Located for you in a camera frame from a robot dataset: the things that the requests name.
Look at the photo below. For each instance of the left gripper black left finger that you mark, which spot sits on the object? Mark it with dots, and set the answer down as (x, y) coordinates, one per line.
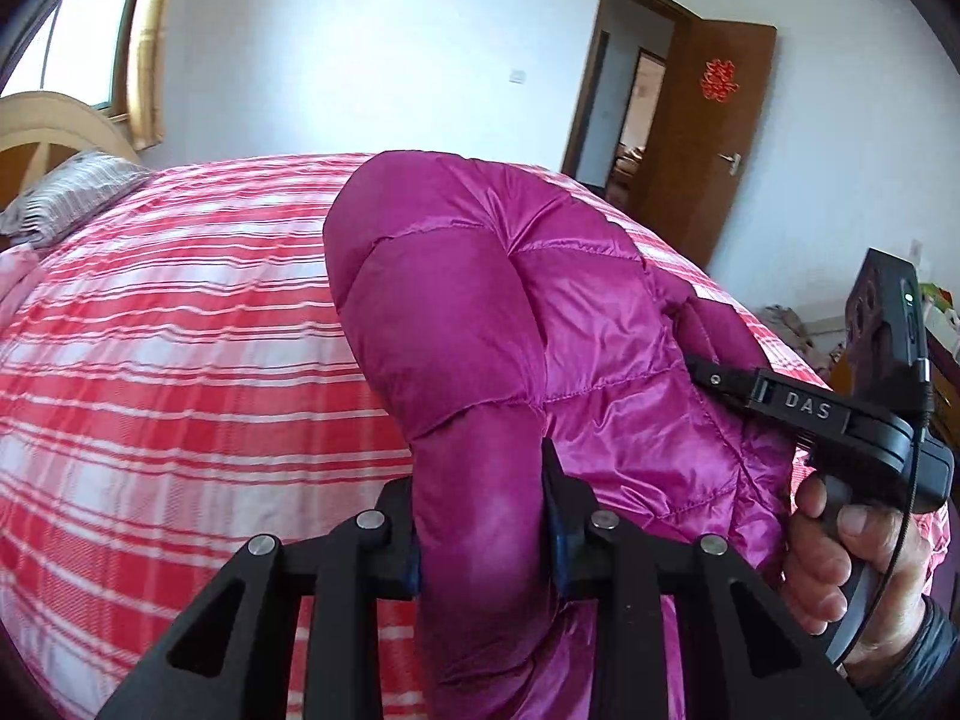
(230, 653)

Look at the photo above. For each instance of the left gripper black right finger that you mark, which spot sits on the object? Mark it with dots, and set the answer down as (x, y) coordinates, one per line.
(687, 625)

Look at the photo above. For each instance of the magenta quilted down jacket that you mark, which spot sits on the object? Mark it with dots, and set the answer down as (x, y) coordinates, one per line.
(494, 312)

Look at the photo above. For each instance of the dark jacket sleeve forearm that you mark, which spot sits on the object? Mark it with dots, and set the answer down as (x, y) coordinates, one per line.
(924, 683)

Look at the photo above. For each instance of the pile of clothes on floor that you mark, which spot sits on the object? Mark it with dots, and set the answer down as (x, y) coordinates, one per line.
(793, 332)

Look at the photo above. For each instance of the person's right hand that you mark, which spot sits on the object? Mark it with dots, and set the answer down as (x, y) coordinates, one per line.
(817, 566)

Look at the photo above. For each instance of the clutter on desk top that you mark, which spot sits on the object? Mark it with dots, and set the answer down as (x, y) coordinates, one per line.
(937, 299)

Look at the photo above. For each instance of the red double happiness decal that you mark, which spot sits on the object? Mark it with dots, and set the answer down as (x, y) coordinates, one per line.
(718, 82)

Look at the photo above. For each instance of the brown wooden door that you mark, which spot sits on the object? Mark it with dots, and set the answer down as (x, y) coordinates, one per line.
(683, 192)

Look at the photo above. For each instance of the pink floral folded quilt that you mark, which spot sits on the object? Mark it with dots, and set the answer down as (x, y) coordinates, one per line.
(21, 271)

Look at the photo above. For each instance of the striped grey pillow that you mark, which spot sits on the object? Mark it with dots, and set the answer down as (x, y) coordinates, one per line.
(70, 196)

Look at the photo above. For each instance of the cream and brown headboard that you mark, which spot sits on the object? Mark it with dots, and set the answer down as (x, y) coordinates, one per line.
(41, 130)

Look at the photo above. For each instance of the right yellow curtain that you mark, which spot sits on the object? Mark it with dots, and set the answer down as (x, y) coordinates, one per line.
(144, 82)

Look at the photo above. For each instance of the silver door handle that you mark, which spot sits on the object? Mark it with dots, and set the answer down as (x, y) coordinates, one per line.
(733, 161)

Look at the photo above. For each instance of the dark wooden door frame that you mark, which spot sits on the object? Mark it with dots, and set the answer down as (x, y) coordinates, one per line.
(622, 83)

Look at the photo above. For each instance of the window with dark frame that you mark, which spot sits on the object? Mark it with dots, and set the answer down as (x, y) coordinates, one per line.
(81, 51)

